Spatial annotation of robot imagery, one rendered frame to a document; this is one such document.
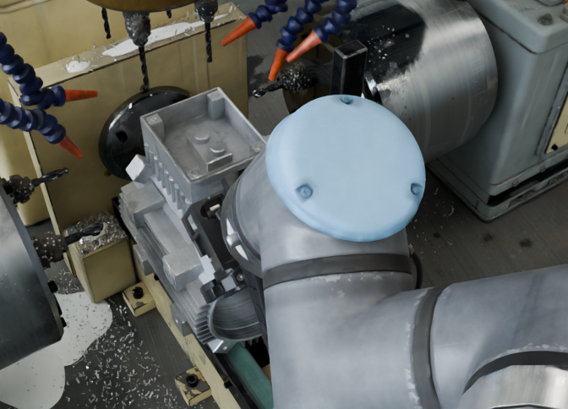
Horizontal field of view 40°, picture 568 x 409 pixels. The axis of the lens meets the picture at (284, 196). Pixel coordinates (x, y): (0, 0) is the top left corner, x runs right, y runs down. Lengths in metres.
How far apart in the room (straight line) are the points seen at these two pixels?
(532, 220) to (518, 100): 0.26
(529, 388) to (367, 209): 0.15
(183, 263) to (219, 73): 0.32
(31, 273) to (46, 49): 0.36
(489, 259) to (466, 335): 0.83
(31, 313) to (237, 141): 0.29
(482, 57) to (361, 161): 0.60
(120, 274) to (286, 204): 0.70
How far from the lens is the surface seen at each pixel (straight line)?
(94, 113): 0.98
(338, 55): 0.78
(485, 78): 1.03
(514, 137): 1.13
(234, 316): 0.92
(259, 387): 0.91
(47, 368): 1.09
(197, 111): 0.90
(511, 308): 0.38
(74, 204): 1.06
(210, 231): 0.64
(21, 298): 0.81
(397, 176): 0.44
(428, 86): 0.97
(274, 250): 0.45
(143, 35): 0.78
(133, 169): 0.90
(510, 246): 1.23
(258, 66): 1.48
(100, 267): 1.08
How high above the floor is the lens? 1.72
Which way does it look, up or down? 48 degrees down
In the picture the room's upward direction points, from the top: 2 degrees clockwise
